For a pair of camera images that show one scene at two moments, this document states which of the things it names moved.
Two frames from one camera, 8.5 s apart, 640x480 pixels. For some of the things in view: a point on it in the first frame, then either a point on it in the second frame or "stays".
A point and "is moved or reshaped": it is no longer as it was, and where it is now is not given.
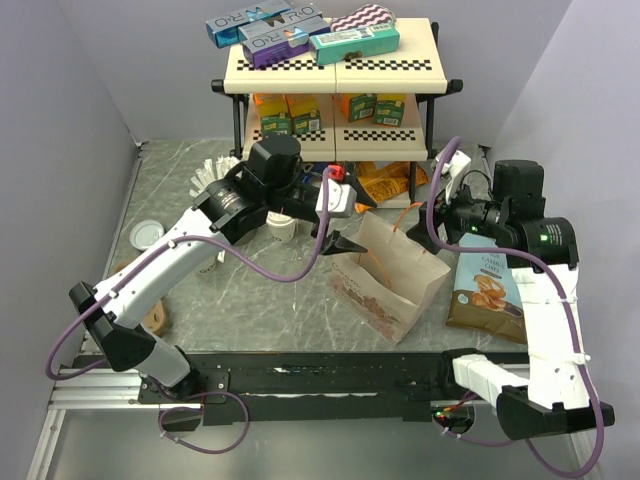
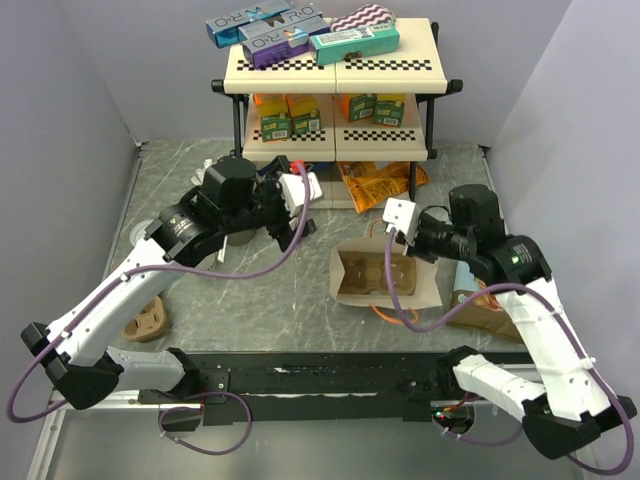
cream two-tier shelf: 373,108 stays
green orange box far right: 389,109 stays
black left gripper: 338,243 -> 282,228
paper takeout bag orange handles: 387,286 is moved or reshaped
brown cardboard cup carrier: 155,320 stays
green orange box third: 358,106 stays
